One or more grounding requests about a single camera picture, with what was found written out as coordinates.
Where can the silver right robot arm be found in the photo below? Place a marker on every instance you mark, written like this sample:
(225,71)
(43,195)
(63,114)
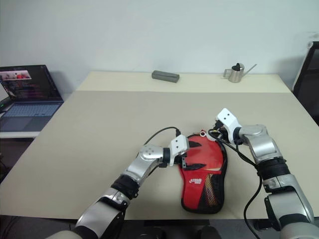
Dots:
(264,147)

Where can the grey rectangular box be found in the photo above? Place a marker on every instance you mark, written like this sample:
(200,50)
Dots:
(165,76)

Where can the black office chair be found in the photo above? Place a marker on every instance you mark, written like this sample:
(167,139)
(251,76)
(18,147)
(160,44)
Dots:
(307,82)

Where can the steel watering can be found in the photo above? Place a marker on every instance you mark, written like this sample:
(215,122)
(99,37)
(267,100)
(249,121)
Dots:
(235,74)

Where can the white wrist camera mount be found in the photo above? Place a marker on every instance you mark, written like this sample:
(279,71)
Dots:
(228,117)
(178,144)

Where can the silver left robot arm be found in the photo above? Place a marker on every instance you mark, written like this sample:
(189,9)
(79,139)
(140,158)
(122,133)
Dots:
(134,169)

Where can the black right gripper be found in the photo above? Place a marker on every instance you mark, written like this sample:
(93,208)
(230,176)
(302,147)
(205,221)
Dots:
(220,130)

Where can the open laptop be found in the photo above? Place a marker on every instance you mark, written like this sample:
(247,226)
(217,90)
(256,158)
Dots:
(30,87)

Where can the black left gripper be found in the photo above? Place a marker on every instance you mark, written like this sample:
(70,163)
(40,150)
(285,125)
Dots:
(184,160)

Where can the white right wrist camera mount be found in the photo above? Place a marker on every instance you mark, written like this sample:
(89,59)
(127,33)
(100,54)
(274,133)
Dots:
(228,117)

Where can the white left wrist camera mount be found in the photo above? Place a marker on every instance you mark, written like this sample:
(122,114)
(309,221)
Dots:
(178,144)

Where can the red black paddle case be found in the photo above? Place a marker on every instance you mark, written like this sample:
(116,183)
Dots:
(204,159)

